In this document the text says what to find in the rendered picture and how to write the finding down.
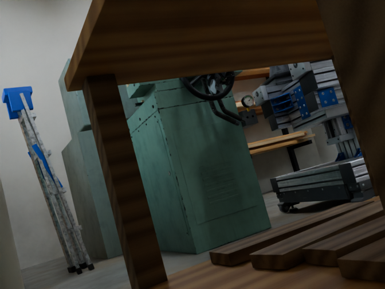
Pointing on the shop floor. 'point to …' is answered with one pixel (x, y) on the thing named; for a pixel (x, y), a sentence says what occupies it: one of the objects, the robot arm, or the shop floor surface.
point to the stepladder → (14, 96)
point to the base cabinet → (198, 178)
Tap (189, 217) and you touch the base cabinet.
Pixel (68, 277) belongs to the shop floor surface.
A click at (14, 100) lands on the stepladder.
